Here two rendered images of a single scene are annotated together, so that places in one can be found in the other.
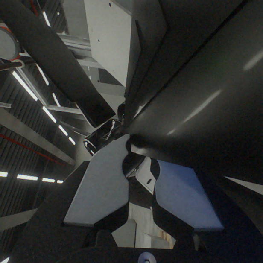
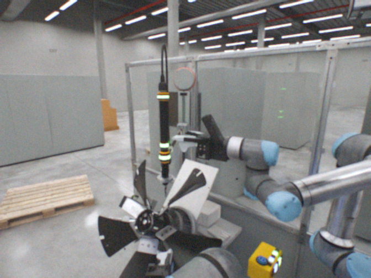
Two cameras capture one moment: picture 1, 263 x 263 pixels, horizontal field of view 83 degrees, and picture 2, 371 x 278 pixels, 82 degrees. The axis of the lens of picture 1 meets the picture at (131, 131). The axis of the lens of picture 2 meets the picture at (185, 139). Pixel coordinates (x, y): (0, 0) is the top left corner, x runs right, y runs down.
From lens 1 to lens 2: 0.91 m
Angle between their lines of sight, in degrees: 26
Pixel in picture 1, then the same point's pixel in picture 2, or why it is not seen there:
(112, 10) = (207, 189)
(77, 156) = (22, 26)
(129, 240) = not seen: outside the picture
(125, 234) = not seen: outside the picture
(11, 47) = (183, 86)
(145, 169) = (146, 240)
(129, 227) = not seen: outside the picture
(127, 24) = (201, 197)
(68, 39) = (194, 121)
